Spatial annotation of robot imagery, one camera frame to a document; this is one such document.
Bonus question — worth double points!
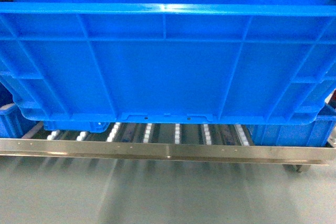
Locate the large blue plastic crate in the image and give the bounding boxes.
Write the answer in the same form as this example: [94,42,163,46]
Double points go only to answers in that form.
[1,0,335,124]

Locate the white roller track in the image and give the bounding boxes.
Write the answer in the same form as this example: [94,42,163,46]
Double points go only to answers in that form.
[174,124,182,144]

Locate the blue crate on right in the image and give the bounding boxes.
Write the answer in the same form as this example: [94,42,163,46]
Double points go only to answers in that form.
[246,104,335,147]

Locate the blue crate on left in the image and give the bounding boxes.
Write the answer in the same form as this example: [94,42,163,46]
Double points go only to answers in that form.
[0,83,38,138]

